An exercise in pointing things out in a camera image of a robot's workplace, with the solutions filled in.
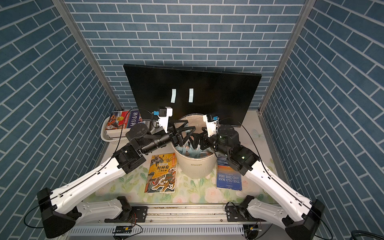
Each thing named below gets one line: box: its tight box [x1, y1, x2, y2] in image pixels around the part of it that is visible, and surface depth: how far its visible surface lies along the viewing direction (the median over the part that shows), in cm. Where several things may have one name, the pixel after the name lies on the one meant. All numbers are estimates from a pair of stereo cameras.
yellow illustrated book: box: [144, 152, 178, 193], surface depth 86 cm
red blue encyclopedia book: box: [105, 110, 143, 138], surface depth 99 cm
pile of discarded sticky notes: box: [175, 141, 213, 158], surface depth 83 cm
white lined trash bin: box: [170, 114, 217, 179], surface depth 63 cm
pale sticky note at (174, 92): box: [170, 88, 177, 104], surface depth 75 cm
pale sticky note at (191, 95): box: [188, 88, 194, 103], surface depth 74 cm
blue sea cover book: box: [216, 155, 243, 191], surface depth 86 cm
